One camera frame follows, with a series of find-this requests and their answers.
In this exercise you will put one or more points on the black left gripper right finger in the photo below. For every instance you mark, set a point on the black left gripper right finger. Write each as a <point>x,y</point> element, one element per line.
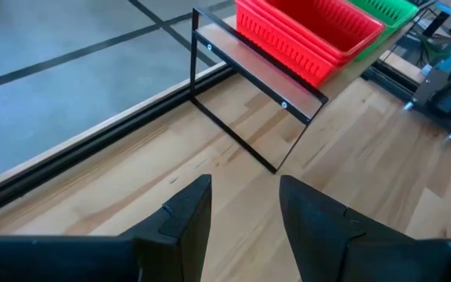
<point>327,250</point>

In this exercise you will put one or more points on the black aluminium rig frame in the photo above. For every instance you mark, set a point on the black aluminium rig frame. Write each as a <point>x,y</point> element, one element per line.
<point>73,156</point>

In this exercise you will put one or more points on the wooden shelf black metal frame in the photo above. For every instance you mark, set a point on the wooden shelf black metal frame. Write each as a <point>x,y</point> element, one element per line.
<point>257,66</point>

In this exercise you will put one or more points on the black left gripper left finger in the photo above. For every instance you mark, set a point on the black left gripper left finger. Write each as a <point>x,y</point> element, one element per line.
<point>163,250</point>

